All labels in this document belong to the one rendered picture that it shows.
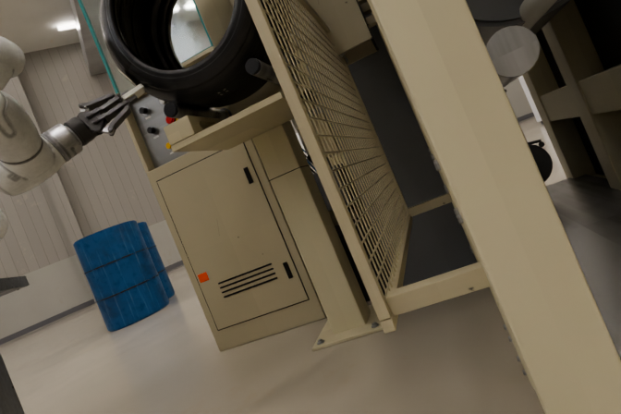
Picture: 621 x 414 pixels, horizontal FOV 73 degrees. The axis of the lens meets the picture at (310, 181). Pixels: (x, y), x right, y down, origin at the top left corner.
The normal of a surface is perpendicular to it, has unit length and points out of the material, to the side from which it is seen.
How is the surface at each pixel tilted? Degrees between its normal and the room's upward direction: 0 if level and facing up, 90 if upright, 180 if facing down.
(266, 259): 90
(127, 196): 90
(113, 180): 90
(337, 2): 90
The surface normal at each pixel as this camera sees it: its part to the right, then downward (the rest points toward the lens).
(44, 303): 0.38, -0.18
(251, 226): -0.26, 0.09
